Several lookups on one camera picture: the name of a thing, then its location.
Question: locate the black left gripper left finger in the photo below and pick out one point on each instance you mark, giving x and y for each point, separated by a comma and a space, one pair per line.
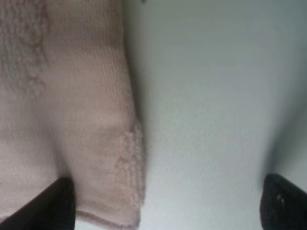
52, 209

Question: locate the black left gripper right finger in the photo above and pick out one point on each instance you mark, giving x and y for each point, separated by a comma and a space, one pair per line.
283, 205

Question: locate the pink towel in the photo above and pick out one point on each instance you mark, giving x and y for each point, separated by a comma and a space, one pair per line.
66, 108

